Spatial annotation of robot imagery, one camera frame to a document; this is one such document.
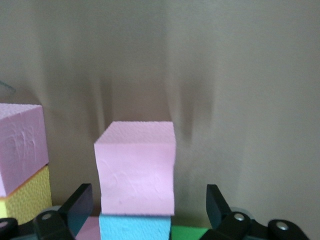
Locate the pink foam cube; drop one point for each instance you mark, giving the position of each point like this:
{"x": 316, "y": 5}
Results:
{"x": 90, "y": 230}
{"x": 22, "y": 145}
{"x": 136, "y": 170}

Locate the brown table mat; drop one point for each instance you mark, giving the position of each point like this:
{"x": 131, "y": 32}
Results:
{"x": 237, "y": 75}

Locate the green foam cube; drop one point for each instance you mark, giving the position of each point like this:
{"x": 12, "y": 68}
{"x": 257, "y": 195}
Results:
{"x": 187, "y": 232}

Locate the light blue foam cube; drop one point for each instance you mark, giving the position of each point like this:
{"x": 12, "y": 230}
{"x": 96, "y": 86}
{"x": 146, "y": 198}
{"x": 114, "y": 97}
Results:
{"x": 135, "y": 227}

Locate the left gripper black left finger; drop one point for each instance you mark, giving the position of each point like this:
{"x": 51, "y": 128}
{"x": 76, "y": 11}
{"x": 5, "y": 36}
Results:
{"x": 72, "y": 217}

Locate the yellow foam cube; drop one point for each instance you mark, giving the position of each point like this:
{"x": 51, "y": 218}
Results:
{"x": 30, "y": 197}

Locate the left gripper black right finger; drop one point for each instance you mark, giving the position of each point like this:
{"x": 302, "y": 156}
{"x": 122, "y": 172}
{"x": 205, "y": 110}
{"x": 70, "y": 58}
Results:
{"x": 225, "y": 222}

